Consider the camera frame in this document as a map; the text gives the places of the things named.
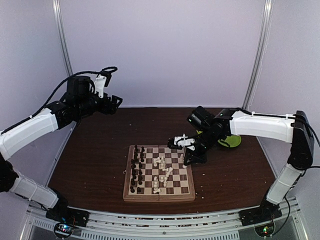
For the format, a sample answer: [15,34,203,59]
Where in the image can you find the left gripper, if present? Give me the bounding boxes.
[76,92,123,117]

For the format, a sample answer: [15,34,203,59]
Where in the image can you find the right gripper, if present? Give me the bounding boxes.
[183,127,222,165]

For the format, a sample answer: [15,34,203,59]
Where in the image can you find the white king chess piece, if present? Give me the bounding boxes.
[182,148,188,169]

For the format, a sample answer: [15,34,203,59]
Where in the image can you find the wooden chess board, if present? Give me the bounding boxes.
[122,145,196,203]

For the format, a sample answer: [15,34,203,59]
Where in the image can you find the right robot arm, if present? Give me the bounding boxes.
[185,106,320,221]

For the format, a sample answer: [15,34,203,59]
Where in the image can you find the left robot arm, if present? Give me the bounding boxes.
[0,67,123,222]

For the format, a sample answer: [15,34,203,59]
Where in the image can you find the white chess pieces pile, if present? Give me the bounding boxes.
[152,156,173,194]

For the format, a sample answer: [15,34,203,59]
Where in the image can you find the black chess pieces row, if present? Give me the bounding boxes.
[129,145,145,194]

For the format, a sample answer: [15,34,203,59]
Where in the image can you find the green plastic plate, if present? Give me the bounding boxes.
[218,135,242,148]

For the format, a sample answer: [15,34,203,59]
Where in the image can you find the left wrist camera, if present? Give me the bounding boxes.
[94,71,112,99]

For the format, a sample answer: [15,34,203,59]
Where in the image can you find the aluminium front rail frame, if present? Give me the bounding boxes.
[21,196,302,240]

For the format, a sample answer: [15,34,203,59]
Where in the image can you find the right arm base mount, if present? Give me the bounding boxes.
[238,199,282,238]

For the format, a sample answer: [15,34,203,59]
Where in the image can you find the left aluminium corner post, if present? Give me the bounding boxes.
[51,0,84,112]

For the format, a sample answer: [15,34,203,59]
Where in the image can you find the aluminium corner post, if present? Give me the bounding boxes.
[51,0,84,112]
[242,0,274,110]

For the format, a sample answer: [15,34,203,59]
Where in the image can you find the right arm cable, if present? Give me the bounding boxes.
[299,117,320,171]

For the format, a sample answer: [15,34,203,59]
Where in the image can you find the right aluminium corner post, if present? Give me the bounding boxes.
[242,0,274,110]

